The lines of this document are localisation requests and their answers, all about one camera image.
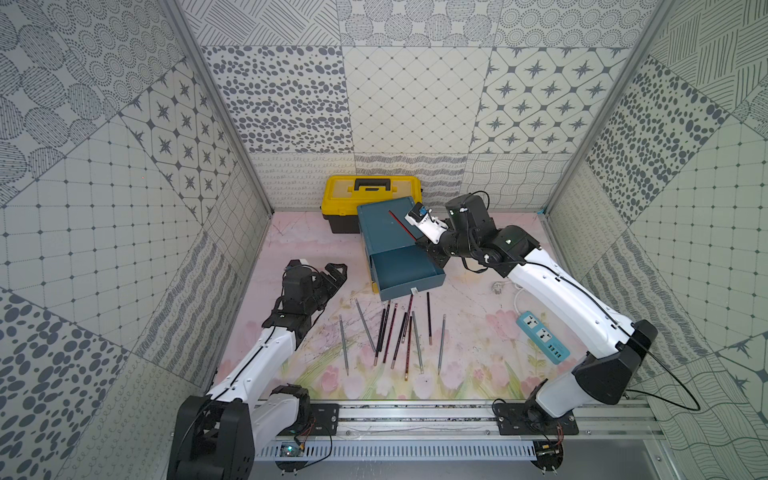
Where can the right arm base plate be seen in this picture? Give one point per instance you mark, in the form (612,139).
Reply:
(524,419)

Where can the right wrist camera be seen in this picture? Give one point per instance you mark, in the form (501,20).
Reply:
(430,226)

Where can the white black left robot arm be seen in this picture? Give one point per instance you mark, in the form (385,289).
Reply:
(218,435)

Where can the yellow black toolbox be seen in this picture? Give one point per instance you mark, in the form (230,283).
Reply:
(343,194)

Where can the white slotted cable duct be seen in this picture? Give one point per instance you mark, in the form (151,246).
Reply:
(420,450)

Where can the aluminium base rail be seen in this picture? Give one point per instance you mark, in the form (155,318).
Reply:
(474,420)

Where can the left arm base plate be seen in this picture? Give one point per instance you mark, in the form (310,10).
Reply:
(323,419)

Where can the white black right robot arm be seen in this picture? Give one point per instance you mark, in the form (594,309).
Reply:
(615,345)

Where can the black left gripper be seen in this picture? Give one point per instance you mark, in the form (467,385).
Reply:
(330,276)

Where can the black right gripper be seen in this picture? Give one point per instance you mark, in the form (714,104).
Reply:
(433,250)

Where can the grey pencil far left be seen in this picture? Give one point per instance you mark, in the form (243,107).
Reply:
(344,346)

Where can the grey pencil middle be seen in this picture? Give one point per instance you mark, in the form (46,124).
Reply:
(417,341)

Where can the teal drawer cabinet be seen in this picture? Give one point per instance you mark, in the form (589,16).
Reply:
(379,231)

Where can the black pencil cluster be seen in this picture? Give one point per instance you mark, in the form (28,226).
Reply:
(382,331)
(398,339)

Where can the black pencil left cluster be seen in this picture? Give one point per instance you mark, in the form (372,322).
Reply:
(382,331)

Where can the teal power strip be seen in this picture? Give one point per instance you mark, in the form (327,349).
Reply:
(542,337)

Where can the grey pencil right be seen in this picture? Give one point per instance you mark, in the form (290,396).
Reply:
(441,344)

